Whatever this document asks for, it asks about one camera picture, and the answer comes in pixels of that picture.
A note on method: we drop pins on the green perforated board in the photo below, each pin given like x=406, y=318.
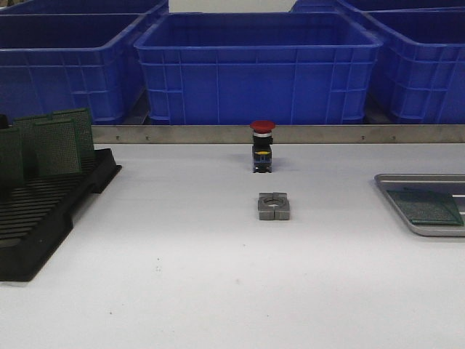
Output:
x=428, y=189
x=426, y=217
x=56, y=148

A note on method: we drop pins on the rear right green board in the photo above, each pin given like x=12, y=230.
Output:
x=83, y=127

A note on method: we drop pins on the black slotted board rack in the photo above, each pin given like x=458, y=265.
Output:
x=36, y=218

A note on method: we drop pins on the silver metal tray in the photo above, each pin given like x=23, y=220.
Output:
x=451, y=182

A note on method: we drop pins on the rear left green board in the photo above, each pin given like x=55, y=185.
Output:
x=25, y=125

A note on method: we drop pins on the left-edge green board behind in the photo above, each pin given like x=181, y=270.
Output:
x=12, y=170

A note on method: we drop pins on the red emergency stop button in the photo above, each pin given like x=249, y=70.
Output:
x=261, y=148

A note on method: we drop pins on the grey square metal block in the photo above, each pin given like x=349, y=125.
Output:
x=273, y=206

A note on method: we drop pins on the centre blue plastic crate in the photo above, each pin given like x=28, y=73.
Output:
x=234, y=68

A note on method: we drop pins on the blue plastic crate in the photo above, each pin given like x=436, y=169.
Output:
x=234, y=68
x=61, y=62
x=418, y=77

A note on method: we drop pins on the far right blue crate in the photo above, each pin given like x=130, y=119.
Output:
x=372, y=6

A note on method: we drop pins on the right blue plastic crate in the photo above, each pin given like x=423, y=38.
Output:
x=418, y=77

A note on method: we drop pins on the left blue plastic crate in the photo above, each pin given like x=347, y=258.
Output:
x=61, y=62

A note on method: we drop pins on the far left blue crate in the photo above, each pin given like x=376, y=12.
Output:
x=85, y=7

